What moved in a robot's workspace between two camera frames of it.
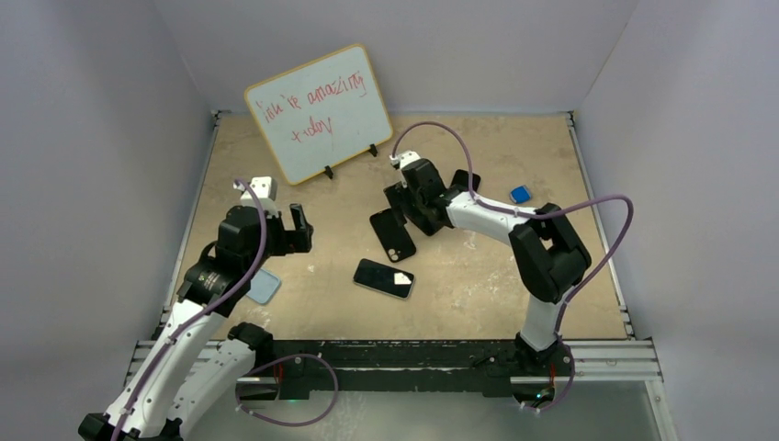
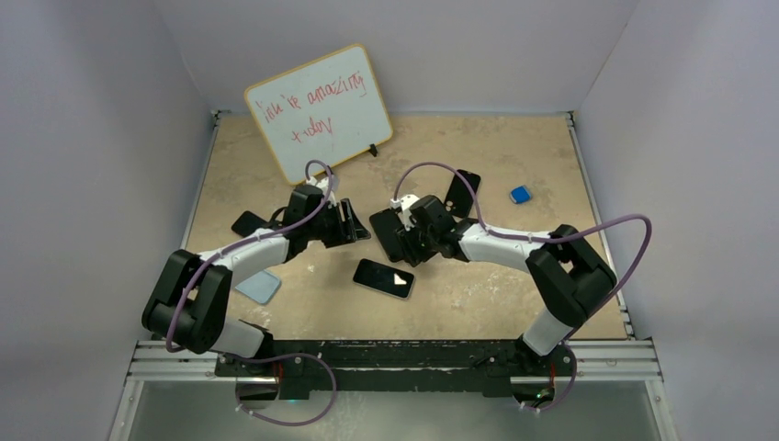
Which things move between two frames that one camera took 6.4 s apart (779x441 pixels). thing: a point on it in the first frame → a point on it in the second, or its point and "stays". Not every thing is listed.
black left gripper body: [276, 237] → [328, 227]
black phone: [394, 240] stays
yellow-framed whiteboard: [320, 115] stays
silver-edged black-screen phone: [384, 278] stays
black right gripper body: [415, 202] → [419, 244]
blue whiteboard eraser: [520, 195] stays
